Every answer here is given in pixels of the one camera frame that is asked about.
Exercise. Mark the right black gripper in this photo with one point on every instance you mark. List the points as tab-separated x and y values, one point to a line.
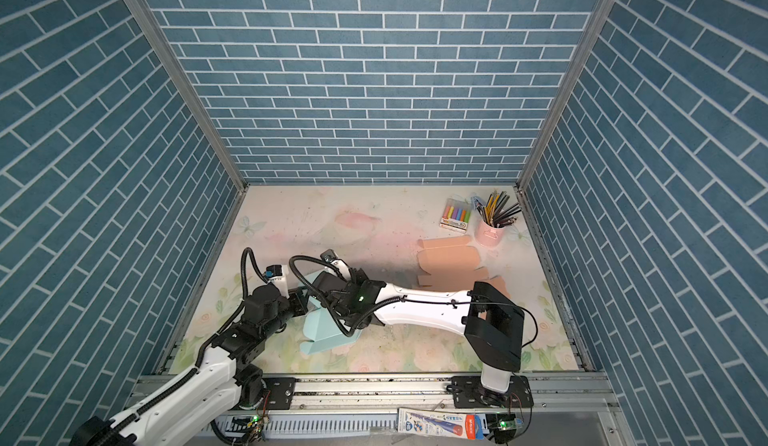
361	277

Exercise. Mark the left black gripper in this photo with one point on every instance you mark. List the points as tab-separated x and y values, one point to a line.
299	301

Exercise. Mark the light blue paper box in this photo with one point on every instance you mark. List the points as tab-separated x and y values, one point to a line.
320	331

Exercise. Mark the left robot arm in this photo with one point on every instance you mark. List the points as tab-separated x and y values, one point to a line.
223	377

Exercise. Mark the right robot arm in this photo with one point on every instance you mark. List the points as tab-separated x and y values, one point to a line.
491	323

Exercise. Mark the pink flat paper box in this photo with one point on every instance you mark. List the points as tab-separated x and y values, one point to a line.
452	264

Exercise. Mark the box of coloured markers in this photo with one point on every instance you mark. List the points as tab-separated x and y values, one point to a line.
456	215

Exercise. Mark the pink pencil cup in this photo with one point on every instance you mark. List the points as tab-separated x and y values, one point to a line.
487	235

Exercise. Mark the coloured pencils bundle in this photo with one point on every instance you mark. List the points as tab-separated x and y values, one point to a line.
499	211

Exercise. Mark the white blue red package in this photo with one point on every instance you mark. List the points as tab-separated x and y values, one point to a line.
441	424

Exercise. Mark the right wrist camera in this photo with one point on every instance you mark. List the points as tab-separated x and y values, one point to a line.
334	261

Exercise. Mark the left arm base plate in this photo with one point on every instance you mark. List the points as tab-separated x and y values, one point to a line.
266	394

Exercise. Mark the aluminium front rail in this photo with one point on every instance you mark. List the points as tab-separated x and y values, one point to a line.
351	396

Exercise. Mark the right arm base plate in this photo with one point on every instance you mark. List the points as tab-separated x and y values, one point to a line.
468	392

